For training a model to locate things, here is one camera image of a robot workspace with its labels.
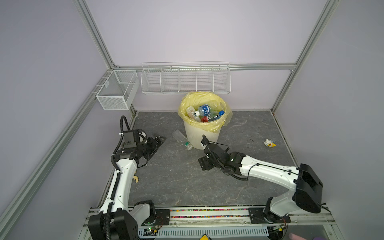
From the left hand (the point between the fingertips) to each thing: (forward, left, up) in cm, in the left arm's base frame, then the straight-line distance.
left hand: (162, 145), depth 79 cm
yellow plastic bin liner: (+30, -21, +5) cm, 36 cm away
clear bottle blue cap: (+13, -33, +9) cm, 36 cm away
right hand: (-6, -22, -6) cm, 24 cm away
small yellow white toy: (+6, -67, -16) cm, 69 cm away
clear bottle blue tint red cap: (+14, -27, +5) cm, 31 cm away
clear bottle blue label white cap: (+18, -24, +7) cm, 30 cm away
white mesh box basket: (+43, +32, +4) cm, 54 cm away
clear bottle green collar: (+14, -8, -15) cm, 22 cm away
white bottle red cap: (+19, -17, +4) cm, 26 cm away
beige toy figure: (-10, +18, -17) cm, 27 cm away
